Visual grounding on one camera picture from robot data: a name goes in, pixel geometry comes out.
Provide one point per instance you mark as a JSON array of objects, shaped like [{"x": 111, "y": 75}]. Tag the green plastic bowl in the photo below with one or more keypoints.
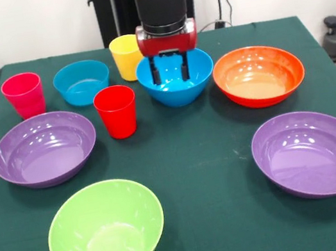
[{"x": 106, "y": 237}]

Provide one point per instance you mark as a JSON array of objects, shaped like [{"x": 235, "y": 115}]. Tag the dark green tablecloth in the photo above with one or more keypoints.
[{"x": 192, "y": 150}]

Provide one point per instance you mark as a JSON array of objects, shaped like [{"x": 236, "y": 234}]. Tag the small teal plastic bowl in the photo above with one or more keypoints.
[{"x": 84, "y": 93}]

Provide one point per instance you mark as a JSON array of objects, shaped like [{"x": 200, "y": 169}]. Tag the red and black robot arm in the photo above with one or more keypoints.
[{"x": 161, "y": 6}]

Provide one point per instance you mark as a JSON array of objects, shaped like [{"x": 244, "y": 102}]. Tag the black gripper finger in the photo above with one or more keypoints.
[
  {"x": 186, "y": 72},
  {"x": 156, "y": 75}
]

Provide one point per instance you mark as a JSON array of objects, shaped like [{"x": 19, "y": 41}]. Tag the large blue plastic bowl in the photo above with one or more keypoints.
[{"x": 175, "y": 93}]

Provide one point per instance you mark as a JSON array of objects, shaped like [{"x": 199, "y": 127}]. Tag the yellow plastic cup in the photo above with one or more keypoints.
[{"x": 125, "y": 59}]

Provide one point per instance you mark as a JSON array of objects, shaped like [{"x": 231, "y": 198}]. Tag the orange plastic bowl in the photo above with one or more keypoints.
[{"x": 259, "y": 80}]

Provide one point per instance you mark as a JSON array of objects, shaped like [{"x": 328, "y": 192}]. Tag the purple plastic bowl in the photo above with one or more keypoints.
[
  {"x": 46, "y": 153},
  {"x": 312, "y": 158}
]

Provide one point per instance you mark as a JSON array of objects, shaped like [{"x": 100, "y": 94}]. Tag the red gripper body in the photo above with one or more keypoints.
[{"x": 168, "y": 42}]

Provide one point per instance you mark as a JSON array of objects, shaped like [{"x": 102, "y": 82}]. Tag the red plastic cup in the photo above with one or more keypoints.
[{"x": 118, "y": 118}]

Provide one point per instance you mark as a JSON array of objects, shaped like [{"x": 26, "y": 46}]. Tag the pink plastic cup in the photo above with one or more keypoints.
[{"x": 25, "y": 98}]

